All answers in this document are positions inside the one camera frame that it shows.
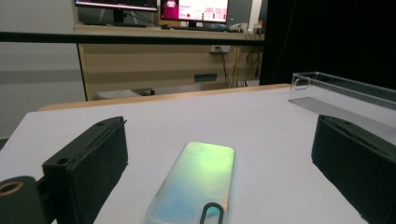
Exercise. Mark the black keyboard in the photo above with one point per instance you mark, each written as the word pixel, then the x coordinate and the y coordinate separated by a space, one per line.
pixel 199 28

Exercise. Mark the wooden table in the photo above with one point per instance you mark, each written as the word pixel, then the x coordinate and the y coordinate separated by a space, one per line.
pixel 155 97

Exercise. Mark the clear acrylic tray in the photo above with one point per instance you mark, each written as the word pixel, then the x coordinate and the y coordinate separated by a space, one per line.
pixel 342 82

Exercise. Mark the dark-screen monitor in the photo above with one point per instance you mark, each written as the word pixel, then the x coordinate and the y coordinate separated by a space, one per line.
pixel 118 3

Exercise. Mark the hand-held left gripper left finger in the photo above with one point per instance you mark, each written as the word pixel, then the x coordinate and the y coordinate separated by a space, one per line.
pixel 90 161

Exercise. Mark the wooden desk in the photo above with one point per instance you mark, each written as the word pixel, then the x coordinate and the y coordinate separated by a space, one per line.
pixel 140 65

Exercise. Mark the monitor with pink screen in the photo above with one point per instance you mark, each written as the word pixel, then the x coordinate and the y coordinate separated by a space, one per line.
pixel 199 9

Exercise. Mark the white partition panel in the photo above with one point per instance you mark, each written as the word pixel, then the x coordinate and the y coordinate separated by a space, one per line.
pixel 37 18

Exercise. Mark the iridescent phone case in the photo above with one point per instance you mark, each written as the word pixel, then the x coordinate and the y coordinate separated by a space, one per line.
pixel 199 174

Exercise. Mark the white wall socket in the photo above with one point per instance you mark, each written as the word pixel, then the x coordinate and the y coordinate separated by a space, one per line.
pixel 219 48

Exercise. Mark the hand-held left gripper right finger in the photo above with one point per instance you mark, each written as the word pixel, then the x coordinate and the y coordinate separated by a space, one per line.
pixel 355 161

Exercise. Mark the black curtain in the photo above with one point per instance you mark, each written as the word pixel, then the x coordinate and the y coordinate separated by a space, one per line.
pixel 327 37

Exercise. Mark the black horizontal bar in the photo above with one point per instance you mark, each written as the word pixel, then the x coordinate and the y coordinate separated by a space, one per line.
pixel 124 38

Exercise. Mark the white table board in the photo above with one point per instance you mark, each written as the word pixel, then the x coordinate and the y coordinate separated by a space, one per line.
pixel 249 124

